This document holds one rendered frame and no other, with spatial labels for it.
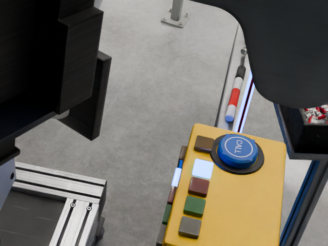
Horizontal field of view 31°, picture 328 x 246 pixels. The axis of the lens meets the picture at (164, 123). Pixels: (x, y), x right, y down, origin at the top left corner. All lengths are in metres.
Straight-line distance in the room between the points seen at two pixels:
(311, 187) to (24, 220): 0.81
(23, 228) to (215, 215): 1.10
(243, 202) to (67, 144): 1.57
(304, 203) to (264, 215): 0.61
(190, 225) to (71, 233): 1.05
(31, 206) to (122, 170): 0.47
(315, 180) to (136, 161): 1.03
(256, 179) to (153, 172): 1.45
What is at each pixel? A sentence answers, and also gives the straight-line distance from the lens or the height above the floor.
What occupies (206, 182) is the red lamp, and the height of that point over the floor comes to 1.08.
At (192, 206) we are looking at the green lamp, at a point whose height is 1.08.
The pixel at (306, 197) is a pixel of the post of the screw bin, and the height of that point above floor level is 0.67.
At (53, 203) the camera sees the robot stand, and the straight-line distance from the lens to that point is 1.63.
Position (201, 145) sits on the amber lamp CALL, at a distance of 0.58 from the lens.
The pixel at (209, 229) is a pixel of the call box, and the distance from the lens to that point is 0.52.
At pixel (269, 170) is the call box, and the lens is 0.58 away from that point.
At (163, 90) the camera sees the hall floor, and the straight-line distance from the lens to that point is 2.33.
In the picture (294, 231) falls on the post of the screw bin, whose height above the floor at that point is 0.56.
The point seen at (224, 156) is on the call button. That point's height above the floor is 1.08.
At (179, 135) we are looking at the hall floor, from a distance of 2.14.
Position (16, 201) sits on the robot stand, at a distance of 1.65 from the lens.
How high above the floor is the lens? 1.48
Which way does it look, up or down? 43 degrees down
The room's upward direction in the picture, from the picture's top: 9 degrees clockwise
